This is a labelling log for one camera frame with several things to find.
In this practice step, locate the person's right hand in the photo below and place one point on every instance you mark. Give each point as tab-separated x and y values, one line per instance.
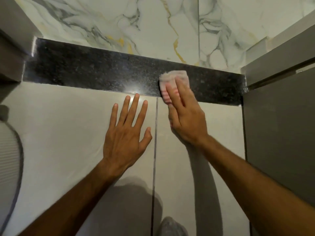
188	117

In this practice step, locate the person's left hand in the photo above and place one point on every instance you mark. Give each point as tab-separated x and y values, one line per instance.
123	142

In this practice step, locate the person's right middle finger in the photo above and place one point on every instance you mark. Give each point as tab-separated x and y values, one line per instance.
184	89

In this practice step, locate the person's right thumb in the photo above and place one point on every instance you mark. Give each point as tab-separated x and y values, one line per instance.
172	117

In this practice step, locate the person's left little finger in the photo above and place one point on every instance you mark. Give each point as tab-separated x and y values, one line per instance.
113	116

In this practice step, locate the person's left thumb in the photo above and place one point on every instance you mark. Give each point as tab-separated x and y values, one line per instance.
147	138

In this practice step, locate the person's left middle finger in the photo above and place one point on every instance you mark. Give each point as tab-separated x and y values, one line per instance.
133	108

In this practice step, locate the pink striped cleaning cloth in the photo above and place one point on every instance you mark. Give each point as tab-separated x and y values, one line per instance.
172	77

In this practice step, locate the person's right forearm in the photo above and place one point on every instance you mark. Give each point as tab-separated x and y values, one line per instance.
258	189

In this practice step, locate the person's left forearm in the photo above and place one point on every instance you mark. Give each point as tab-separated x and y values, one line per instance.
73	201

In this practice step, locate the black granite ledge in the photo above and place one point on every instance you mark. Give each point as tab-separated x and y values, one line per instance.
98	68

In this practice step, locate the person's grey trousers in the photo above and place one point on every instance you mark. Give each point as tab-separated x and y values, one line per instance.
171	228

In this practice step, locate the grey door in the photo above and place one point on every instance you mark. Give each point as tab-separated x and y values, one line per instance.
280	135

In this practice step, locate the white ribbed grey-rimmed object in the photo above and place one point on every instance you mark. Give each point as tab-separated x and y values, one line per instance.
8	164

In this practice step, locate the grey door frame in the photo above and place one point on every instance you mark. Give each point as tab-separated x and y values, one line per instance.
278	61

